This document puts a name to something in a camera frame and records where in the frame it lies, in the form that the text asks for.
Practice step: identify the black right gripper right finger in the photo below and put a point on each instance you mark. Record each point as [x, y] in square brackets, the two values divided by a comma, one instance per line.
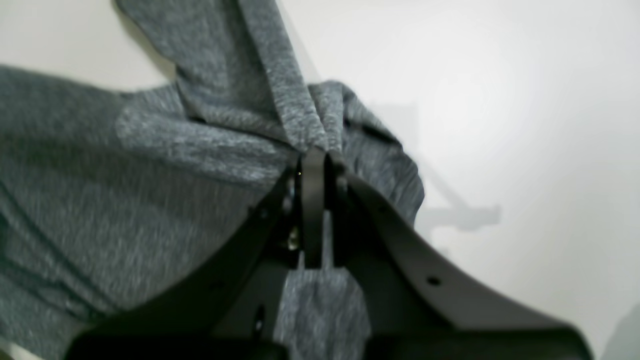
[420, 306]

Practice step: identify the grey T-shirt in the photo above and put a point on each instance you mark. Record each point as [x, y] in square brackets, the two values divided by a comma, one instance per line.
[108, 197]

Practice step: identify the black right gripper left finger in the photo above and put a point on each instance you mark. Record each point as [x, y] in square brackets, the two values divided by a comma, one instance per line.
[228, 307]

